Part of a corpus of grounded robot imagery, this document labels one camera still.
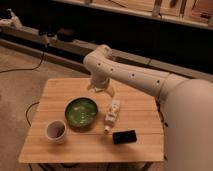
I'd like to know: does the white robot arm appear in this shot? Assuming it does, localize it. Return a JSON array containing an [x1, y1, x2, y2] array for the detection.
[[83, 45, 213, 171]]

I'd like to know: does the black rectangular phone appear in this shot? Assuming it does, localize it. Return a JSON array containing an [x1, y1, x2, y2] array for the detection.
[[112, 130, 137, 144]]

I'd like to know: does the wooden table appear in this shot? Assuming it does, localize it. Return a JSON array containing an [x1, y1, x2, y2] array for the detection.
[[19, 78, 163, 163]]

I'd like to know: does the black cable on floor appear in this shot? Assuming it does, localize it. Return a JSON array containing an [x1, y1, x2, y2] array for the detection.
[[0, 49, 47, 75]]

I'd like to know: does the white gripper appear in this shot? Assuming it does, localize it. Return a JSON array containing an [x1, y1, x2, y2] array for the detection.
[[87, 73, 115, 98]]

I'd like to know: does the white paper cup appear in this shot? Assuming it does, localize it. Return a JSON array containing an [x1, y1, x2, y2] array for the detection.
[[45, 120, 66, 144]]

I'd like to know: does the green round plate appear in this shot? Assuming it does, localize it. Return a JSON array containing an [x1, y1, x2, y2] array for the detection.
[[65, 97, 98, 128]]

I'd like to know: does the white tube bottle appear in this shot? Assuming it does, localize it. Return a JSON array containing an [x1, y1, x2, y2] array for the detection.
[[104, 99, 120, 134]]

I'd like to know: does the black cable under table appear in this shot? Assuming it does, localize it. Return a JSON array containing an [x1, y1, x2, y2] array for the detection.
[[25, 101, 40, 128]]

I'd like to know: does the white object on ledge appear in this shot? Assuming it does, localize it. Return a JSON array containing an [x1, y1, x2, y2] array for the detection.
[[0, 9, 23, 29]]

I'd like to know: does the black box on ledge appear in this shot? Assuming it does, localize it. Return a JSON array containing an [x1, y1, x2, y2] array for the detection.
[[57, 28, 75, 42]]

